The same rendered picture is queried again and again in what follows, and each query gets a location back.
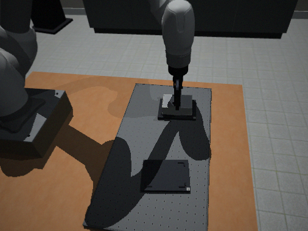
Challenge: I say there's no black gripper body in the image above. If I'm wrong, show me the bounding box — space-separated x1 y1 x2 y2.
168 65 188 85

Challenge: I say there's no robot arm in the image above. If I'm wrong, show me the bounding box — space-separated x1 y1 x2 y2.
0 0 195 133

